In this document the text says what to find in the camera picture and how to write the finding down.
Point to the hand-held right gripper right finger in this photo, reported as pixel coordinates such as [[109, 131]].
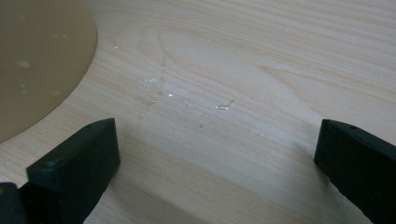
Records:
[[358, 161]]

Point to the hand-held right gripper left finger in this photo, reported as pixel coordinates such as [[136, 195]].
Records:
[[77, 165]]

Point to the scatter of tiny crumbs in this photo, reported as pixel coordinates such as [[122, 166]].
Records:
[[152, 93]]

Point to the beige plastic container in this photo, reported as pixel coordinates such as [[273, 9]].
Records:
[[37, 62]]

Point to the white crumb sliver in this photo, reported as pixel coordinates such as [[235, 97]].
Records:
[[223, 108]]

